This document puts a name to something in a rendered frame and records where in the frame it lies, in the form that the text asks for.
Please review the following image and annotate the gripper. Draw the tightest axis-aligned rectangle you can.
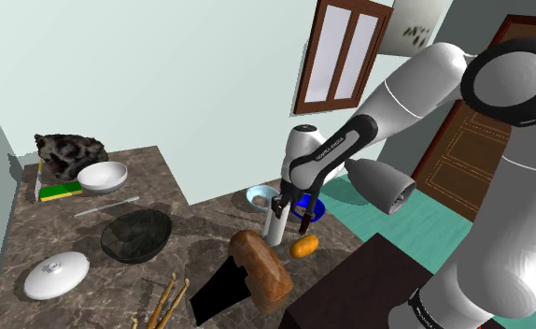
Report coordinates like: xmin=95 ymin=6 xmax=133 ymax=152
xmin=271 ymin=179 xmax=317 ymax=235

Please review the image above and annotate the white round lid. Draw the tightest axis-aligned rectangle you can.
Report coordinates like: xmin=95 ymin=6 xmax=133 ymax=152
xmin=23 ymin=250 xmax=92 ymax=301

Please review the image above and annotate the green and yellow sponge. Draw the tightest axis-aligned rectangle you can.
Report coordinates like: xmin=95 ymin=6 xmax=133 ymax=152
xmin=38 ymin=180 xmax=84 ymax=203

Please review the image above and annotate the dark robot stand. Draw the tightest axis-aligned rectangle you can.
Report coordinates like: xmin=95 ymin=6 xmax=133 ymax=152
xmin=278 ymin=232 xmax=507 ymax=329

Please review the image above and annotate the brown framed window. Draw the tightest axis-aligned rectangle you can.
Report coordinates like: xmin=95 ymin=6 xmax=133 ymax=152
xmin=293 ymin=0 xmax=395 ymax=116

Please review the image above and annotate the brown panelled door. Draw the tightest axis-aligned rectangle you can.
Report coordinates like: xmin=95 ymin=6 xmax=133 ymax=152
xmin=410 ymin=13 xmax=536 ymax=223

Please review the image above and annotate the dark mottled rock-like lump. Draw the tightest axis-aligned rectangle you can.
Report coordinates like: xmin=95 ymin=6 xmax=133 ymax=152
xmin=34 ymin=133 xmax=110 ymax=181

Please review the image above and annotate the black wedge-shaped object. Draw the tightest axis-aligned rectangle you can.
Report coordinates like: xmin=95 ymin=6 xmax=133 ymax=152
xmin=189 ymin=254 xmax=252 ymax=327

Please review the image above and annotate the thin white stick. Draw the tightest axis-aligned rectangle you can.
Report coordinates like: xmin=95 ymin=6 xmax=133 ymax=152
xmin=34 ymin=158 xmax=45 ymax=203

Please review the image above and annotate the white cylinder bottle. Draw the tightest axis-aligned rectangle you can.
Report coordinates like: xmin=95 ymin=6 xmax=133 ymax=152
xmin=262 ymin=200 xmax=292 ymax=248

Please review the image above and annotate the white spotted wall picture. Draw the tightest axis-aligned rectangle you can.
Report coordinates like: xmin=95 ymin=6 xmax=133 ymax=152
xmin=378 ymin=0 xmax=454 ymax=59

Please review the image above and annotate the brown bread loaf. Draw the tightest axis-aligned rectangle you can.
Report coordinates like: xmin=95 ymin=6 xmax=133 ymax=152
xmin=227 ymin=229 xmax=294 ymax=316

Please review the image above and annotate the black bowl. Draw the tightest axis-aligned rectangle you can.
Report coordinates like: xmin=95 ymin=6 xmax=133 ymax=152
xmin=99 ymin=208 xmax=174 ymax=265

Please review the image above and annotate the orange oval fruit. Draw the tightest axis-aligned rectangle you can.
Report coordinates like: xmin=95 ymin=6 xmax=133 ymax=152
xmin=289 ymin=233 xmax=320 ymax=261

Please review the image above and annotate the light blue bowl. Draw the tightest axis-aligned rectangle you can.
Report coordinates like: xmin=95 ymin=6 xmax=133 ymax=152
xmin=245 ymin=184 xmax=282 ymax=213

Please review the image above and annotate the white bowl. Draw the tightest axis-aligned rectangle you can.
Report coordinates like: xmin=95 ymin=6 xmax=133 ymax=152
xmin=77 ymin=160 xmax=129 ymax=195

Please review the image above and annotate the silver knife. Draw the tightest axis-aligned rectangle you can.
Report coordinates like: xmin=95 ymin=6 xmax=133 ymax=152
xmin=73 ymin=195 xmax=141 ymax=219

